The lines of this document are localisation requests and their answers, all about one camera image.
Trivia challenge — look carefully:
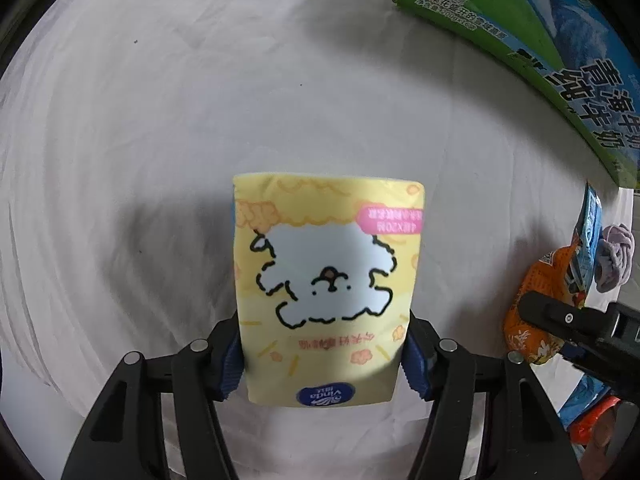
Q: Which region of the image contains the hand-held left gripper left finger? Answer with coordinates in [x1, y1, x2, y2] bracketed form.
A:
[60, 309, 247, 480]

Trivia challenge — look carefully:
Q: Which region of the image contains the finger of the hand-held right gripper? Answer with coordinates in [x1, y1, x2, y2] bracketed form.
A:
[520, 290, 622, 347]
[561, 342, 640, 402]

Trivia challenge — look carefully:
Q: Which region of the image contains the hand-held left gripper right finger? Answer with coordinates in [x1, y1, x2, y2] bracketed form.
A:
[399, 309, 586, 480]

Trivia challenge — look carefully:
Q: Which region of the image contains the orange floral snack packet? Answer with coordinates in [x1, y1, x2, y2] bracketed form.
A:
[502, 246, 592, 367]

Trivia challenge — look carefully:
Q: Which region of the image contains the yellow cartoon dog tissue pack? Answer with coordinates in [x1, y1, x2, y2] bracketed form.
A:
[232, 172, 427, 407]

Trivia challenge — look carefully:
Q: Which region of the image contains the light blue plastic packet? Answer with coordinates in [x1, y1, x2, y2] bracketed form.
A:
[557, 374, 622, 432]

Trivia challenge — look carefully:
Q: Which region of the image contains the red orange plastic packet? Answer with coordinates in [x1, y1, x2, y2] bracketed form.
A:
[570, 395, 622, 447]

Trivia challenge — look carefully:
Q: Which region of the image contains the purple grey knitted cloth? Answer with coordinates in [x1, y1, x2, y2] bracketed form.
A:
[594, 224, 635, 295]

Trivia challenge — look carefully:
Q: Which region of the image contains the blue foil snack packet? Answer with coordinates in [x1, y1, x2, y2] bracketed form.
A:
[569, 182, 604, 292]

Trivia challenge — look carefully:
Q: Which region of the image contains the white tablecloth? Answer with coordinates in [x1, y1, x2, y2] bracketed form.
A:
[0, 0, 640, 480]

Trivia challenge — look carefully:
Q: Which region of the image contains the green and blue milk carton box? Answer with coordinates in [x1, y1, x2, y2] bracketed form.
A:
[392, 0, 640, 190]

